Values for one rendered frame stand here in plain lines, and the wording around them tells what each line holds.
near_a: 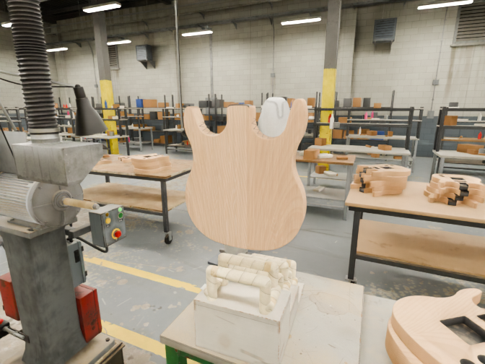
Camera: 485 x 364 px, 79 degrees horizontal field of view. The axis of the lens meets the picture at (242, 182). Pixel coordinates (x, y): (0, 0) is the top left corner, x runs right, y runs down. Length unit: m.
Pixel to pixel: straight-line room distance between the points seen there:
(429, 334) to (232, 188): 0.71
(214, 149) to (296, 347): 0.67
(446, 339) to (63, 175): 1.34
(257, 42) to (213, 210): 12.23
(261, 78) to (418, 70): 5.55
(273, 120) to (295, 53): 11.35
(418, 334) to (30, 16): 1.64
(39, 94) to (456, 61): 11.70
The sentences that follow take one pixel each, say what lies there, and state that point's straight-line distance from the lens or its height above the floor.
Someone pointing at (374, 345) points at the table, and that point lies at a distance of 1.20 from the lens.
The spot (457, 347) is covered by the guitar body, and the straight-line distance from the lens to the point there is 1.09.
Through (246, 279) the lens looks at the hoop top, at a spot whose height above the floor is 1.20.
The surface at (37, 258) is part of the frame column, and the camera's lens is 1.79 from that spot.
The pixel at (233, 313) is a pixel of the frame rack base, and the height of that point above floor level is 1.09.
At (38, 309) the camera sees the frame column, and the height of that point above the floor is 0.68.
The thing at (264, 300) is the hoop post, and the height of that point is 1.15.
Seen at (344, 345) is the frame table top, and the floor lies 0.93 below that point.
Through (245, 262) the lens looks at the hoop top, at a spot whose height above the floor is 1.20.
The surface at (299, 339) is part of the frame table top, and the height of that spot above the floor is 0.93.
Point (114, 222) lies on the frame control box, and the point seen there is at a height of 1.04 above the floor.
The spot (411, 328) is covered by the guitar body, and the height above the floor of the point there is 1.03.
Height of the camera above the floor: 1.67
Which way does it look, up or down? 14 degrees down
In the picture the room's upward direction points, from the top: straight up
